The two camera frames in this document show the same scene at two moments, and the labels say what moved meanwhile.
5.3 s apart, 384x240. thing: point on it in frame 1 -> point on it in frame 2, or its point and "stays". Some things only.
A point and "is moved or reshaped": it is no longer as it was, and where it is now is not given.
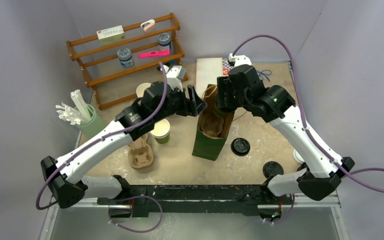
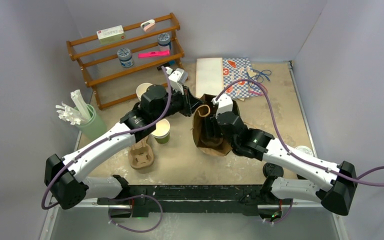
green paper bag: x=213 y=126 is moved or reshaped
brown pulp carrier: x=140 y=154 stays
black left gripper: x=187 y=108 stays
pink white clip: x=147 y=24 stays
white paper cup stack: x=161 y=131 stays
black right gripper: x=226 y=86 -> x=211 y=123
